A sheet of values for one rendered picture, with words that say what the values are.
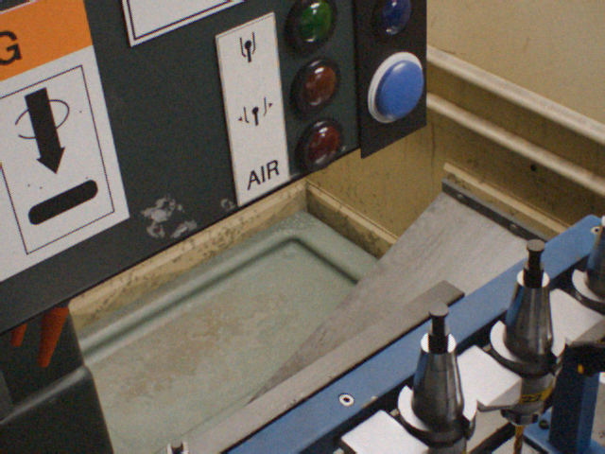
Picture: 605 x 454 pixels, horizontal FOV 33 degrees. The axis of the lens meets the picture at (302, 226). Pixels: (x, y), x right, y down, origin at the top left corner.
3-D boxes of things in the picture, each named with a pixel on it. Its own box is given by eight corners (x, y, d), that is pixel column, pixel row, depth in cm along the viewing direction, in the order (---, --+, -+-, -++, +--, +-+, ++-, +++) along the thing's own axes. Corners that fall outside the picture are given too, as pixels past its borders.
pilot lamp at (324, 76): (342, 100, 48) (339, 58, 47) (305, 118, 47) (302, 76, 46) (334, 96, 48) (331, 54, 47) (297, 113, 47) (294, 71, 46)
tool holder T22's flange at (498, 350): (534, 326, 94) (536, 305, 92) (576, 367, 89) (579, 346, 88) (475, 350, 92) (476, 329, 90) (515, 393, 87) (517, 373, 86)
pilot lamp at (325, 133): (345, 158, 50) (343, 118, 49) (310, 176, 49) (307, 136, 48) (337, 152, 50) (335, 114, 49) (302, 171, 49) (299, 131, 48)
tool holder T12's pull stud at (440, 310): (439, 332, 81) (440, 298, 78) (454, 343, 79) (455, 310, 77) (423, 341, 80) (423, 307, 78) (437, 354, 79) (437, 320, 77)
